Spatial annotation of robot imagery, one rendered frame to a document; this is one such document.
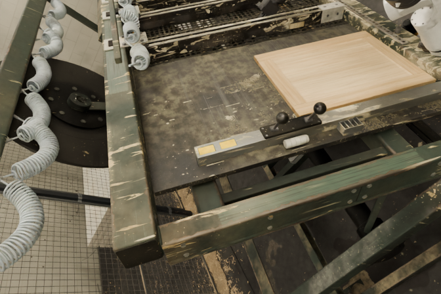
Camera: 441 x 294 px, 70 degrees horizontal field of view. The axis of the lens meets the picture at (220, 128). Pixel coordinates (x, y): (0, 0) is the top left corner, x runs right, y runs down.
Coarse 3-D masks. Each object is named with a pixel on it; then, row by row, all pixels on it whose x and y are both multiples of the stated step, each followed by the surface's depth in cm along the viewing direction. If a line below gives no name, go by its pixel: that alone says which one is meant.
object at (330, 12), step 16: (128, 16) 132; (272, 16) 154; (288, 16) 153; (304, 16) 155; (320, 16) 158; (336, 16) 160; (144, 32) 144; (192, 32) 148; (208, 32) 147; (224, 32) 148; (240, 32) 150; (256, 32) 153; (272, 32) 156; (112, 48) 135; (160, 48) 144; (176, 48) 146; (192, 48) 148
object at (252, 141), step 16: (384, 96) 109; (400, 96) 109; (416, 96) 108; (432, 96) 110; (336, 112) 105; (352, 112) 105; (368, 112) 105; (384, 112) 108; (320, 128) 103; (208, 144) 99; (240, 144) 98; (256, 144) 99; (272, 144) 101; (208, 160) 97
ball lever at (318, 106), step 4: (316, 104) 91; (320, 104) 91; (324, 104) 91; (316, 108) 91; (320, 108) 91; (324, 108) 91; (316, 112) 92; (320, 112) 91; (324, 112) 92; (308, 116) 102; (312, 116) 98; (304, 120) 101; (308, 120) 101; (312, 120) 102
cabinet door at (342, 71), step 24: (288, 48) 142; (312, 48) 140; (336, 48) 140; (360, 48) 138; (384, 48) 136; (264, 72) 131; (288, 72) 129; (312, 72) 127; (336, 72) 126; (360, 72) 125; (384, 72) 124; (408, 72) 122; (288, 96) 117; (312, 96) 116; (336, 96) 115; (360, 96) 114
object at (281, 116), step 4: (280, 112) 90; (284, 112) 90; (276, 116) 90; (280, 116) 89; (284, 116) 89; (288, 116) 89; (276, 120) 90; (280, 120) 89; (284, 120) 89; (288, 120) 90; (276, 124) 95; (280, 124) 90; (284, 124) 90; (272, 128) 99; (276, 128) 99
